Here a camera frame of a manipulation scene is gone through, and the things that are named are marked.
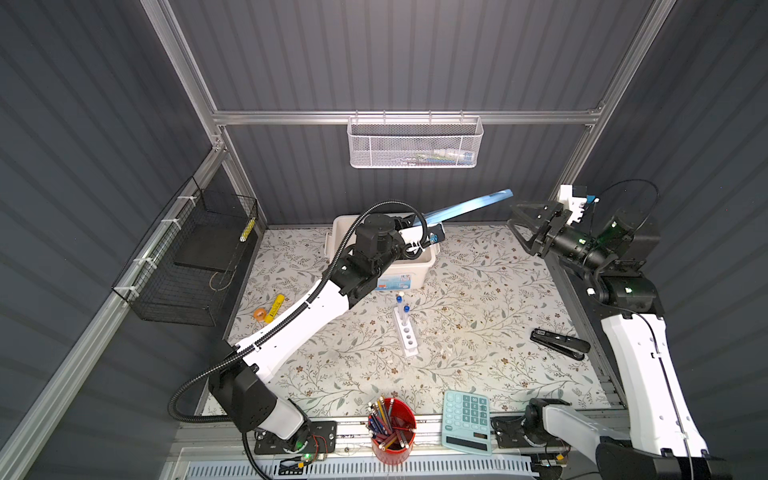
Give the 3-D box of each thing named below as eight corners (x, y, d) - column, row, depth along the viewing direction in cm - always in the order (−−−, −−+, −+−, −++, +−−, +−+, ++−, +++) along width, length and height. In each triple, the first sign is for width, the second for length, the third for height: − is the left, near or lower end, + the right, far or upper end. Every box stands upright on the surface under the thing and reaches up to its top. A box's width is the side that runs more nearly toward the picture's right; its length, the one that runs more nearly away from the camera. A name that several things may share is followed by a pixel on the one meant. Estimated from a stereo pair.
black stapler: (529, 344, 91) (533, 340, 88) (531, 330, 94) (535, 325, 91) (584, 363, 87) (591, 358, 85) (584, 347, 90) (590, 342, 88)
